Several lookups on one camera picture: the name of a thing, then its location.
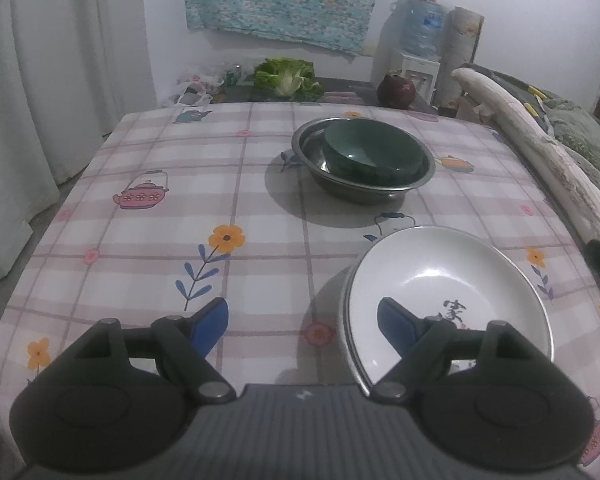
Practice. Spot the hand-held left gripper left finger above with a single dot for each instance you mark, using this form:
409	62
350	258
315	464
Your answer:
210	325

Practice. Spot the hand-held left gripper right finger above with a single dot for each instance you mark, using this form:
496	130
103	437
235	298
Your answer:
395	325

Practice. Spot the white printed ceramic plate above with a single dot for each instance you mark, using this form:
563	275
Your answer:
430	270

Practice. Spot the large steel bowl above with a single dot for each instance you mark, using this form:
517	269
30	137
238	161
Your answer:
362	382

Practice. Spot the small steel bowl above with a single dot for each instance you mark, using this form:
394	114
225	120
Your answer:
360	192
312	152

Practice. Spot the green ceramic bowl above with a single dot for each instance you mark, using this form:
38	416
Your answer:
375	145

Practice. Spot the green patterned pillow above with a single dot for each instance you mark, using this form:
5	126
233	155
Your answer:
585	135

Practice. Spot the rolled white blanket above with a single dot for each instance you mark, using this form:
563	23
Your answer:
540	150

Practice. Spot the grey-green bedding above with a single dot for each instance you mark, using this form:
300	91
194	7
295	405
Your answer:
535	92

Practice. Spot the red onion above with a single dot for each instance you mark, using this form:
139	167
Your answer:
396	92

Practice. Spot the white plastic bag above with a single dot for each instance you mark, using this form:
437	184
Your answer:
192	87

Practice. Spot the dark side table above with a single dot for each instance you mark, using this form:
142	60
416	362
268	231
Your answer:
350	87

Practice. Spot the white water dispenser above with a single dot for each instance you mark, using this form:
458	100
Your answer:
415	77

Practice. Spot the rolled patterned paper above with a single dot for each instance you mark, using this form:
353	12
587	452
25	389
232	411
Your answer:
462	50

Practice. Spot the green lettuce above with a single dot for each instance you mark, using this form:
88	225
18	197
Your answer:
285	77

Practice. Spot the white curtain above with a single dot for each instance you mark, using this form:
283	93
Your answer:
55	85

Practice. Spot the large clear water bottle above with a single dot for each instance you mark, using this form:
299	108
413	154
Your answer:
422	25

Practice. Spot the teal patterned wall cloth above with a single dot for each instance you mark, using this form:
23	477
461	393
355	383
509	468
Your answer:
290	0

